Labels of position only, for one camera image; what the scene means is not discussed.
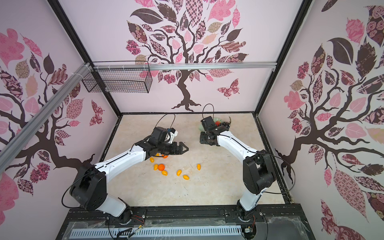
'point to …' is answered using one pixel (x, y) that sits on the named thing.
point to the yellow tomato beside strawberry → (198, 166)
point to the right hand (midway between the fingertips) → (204, 137)
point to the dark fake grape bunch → (226, 123)
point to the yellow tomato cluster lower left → (155, 167)
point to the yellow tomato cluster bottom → (164, 173)
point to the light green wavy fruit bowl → (201, 128)
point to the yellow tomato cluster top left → (157, 154)
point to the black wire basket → (118, 81)
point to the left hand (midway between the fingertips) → (182, 151)
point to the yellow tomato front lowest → (186, 177)
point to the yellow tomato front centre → (179, 172)
